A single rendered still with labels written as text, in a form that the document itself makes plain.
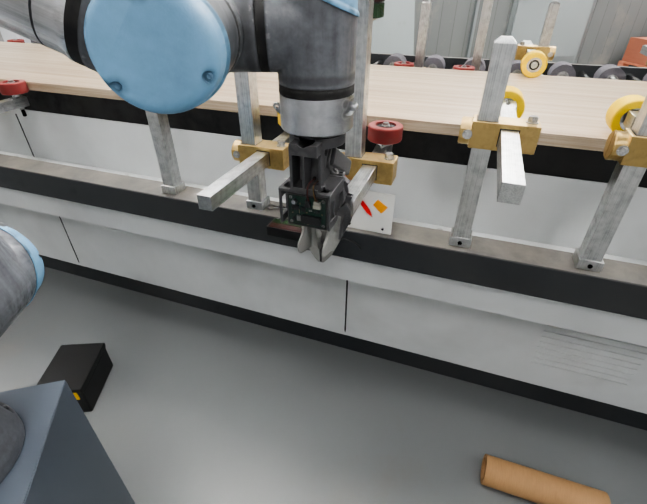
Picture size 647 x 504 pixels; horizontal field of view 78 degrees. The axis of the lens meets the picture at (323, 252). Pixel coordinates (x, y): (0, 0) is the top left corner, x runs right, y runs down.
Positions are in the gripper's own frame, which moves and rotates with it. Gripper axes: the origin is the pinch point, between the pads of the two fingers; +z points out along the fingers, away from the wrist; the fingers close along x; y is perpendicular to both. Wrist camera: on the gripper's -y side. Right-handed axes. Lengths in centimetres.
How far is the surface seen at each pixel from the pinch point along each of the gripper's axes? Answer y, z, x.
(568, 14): -677, 5, 119
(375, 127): -39.5, -8.2, -1.8
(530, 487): -19, 76, 52
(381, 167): -28.9, -3.4, 2.5
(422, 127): -51, -6, 7
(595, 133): -54, -8, 45
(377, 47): -483, 33, -105
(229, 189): -11.4, -1.9, -23.5
